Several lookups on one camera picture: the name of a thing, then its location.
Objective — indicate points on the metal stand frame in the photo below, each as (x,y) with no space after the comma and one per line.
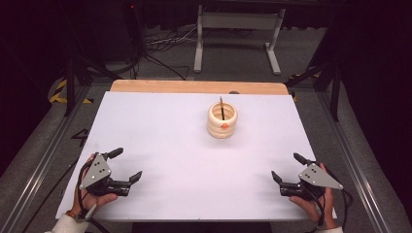
(238,20)

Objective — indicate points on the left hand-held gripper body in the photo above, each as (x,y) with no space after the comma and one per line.
(97,171)

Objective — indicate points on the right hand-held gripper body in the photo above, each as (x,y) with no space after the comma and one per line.
(315,178)

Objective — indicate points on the white table sheet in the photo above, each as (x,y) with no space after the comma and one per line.
(181,168)

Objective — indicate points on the person's right hand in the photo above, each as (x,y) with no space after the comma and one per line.
(312,207)

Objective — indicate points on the person's left hand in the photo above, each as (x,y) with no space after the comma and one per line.
(92,200)

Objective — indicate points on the dark pen with gold tip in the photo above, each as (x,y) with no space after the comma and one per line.
(222,108)

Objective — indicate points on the aluminium floor rail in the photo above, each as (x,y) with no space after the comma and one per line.
(353,155)
(42,161)

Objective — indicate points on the cream ringed pen holder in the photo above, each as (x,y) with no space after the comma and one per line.
(222,127)

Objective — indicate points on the black box with red light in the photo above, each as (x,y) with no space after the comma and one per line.
(133,32)

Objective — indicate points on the black metal stand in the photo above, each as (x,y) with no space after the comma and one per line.
(69,87)
(336,93)

